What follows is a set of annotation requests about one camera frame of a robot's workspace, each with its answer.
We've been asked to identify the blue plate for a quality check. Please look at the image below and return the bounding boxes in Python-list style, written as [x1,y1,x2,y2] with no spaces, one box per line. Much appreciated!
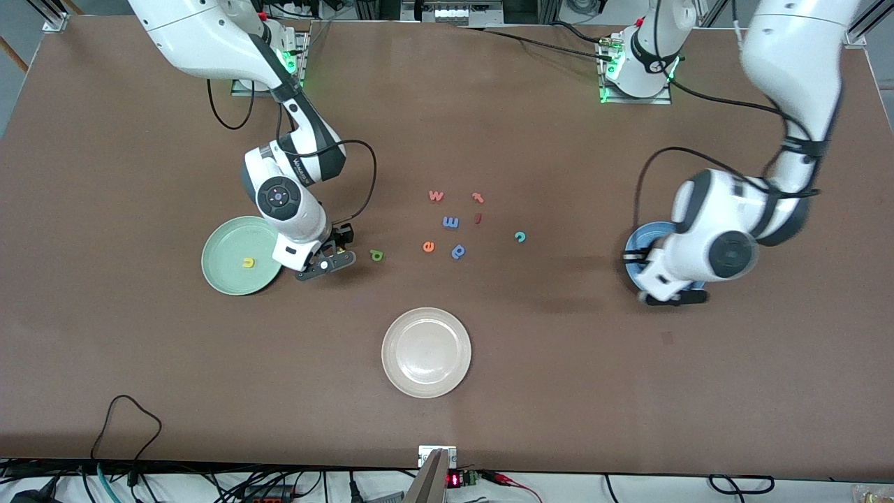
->
[624,221,708,294]

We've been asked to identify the green plate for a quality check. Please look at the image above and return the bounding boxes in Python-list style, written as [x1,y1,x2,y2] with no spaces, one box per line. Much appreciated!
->
[201,216,285,296]

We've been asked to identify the white plate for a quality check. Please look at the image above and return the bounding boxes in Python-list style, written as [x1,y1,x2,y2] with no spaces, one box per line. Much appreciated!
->
[381,307,472,399]

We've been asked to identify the grey electrical box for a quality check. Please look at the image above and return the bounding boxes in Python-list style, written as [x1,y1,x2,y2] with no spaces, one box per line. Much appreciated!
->
[402,0,504,25]

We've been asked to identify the red clip leads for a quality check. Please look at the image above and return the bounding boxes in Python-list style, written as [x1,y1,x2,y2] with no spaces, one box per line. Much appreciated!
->
[482,472,542,503]

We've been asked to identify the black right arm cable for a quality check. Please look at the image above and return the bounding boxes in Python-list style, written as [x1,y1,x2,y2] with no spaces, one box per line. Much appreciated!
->
[207,77,378,226]

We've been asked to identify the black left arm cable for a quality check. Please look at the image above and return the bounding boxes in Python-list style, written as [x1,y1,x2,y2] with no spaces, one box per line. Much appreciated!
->
[632,42,832,231]

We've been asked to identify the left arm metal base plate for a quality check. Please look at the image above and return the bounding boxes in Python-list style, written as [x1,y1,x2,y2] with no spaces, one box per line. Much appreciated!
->
[599,35,673,105]

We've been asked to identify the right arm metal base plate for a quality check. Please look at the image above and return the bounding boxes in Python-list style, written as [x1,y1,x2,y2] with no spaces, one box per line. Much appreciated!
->
[230,28,309,97]

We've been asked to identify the thin black looped cable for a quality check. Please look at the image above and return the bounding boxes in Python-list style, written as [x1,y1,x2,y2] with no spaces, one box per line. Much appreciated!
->
[91,395,163,483]

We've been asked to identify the black cable to arm base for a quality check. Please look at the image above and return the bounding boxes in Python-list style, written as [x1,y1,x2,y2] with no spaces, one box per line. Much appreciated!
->
[454,23,615,61]

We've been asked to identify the black coiled cable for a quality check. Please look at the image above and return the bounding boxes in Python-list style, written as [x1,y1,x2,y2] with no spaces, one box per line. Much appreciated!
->
[709,475,775,495]

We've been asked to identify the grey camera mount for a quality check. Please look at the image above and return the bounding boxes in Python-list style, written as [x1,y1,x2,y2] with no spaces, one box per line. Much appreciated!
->
[404,446,458,503]

